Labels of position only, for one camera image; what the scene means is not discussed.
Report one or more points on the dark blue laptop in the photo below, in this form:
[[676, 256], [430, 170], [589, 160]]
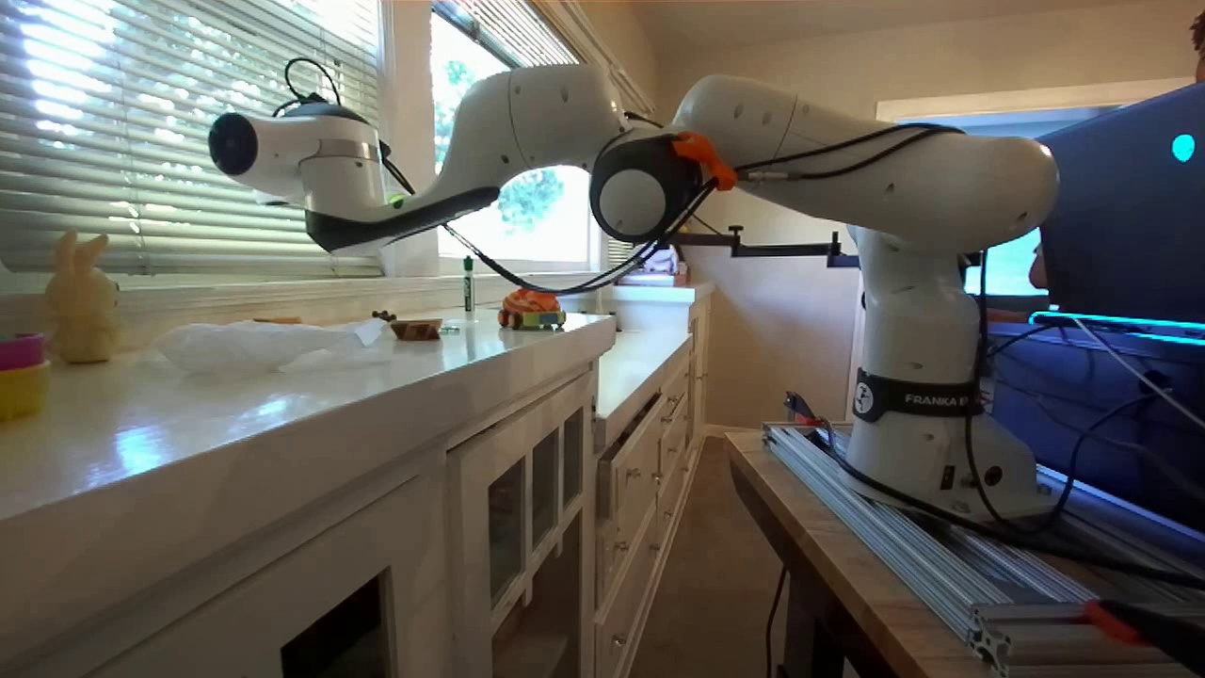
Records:
[[1115, 214]]

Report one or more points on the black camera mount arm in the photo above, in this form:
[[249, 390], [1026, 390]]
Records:
[[776, 246]]

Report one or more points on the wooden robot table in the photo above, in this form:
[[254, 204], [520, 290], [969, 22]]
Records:
[[828, 579]]

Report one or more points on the yellow bunny figurine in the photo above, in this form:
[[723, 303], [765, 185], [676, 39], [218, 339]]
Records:
[[84, 307]]

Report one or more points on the person head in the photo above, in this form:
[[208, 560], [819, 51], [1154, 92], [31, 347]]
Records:
[[1200, 42]]

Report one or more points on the orange toy car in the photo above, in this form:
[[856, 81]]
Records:
[[532, 312]]

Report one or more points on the white counter cabinet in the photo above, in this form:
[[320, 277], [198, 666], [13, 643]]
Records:
[[379, 504]]

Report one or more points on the small brown block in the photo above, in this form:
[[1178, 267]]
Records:
[[276, 323]]

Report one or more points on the aluminium extrusion rail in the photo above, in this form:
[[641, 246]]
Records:
[[906, 550]]

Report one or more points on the yellow pink toy cup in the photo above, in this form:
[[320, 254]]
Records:
[[18, 382]]

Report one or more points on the bare glass window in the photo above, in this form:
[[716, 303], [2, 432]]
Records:
[[541, 214]]

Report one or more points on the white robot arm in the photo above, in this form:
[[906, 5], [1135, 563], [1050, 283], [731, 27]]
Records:
[[927, 249]]

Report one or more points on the white window blinds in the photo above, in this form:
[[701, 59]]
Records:
[[136, 137]]

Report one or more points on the dark brown toy piece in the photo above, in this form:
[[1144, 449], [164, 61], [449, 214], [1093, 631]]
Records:
[[414, 328]]

